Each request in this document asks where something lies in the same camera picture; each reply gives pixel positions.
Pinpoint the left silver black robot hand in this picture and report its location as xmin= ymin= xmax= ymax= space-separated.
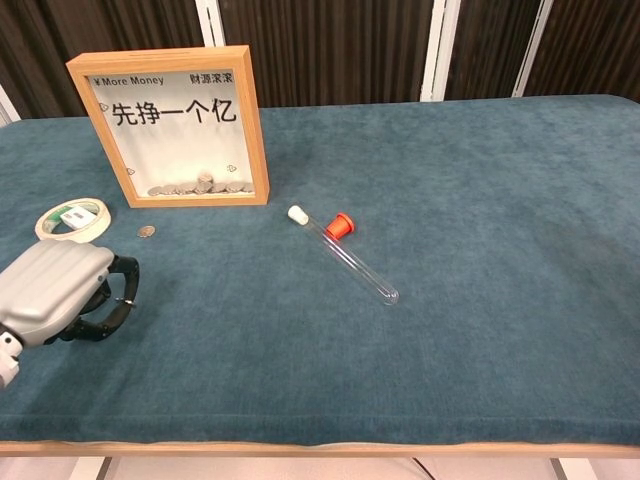
xmin=0 ymin=241 xmax=141 ymax=347

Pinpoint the small white green box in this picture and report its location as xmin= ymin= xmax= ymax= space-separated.
xmin=58 ymin=207 xmax=99 ymax=231

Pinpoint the cream masking tape roll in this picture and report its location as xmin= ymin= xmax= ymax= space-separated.
xmin=34 ymin=197 xmax=112 ymax=245

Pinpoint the white table leg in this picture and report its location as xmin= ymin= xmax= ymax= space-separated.
xmin=549 ymin=457 xmax=596 ymax=480
xmin=69 ymin=455 xmax=114 ymax=480

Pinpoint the red plastic cap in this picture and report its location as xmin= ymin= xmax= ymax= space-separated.
xmin=325 ymin=212 xmax=357 ymax=240

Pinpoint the clear glass test tube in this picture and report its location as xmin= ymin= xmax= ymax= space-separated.
xmin=302 ymin=212 xmax=401 ymax=307

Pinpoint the blue table cloth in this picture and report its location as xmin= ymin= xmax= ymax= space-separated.
xmin=0 ymin=93 xmax=640 ymax=446

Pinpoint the white partition frame post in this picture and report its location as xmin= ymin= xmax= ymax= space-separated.
xmin=510 ymin=0 xmax=555 ymax=99
xmin=0 ymin=83 xmax=22 ymax=125
xmin=194 ymin=0 xmax=227 ymax=50
xmin=418 ymin=0 xmax=462 ymax=103

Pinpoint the wooden framed coin bank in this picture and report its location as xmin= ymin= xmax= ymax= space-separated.
xmin=65 ymin=44 xmax=271 ymax=209

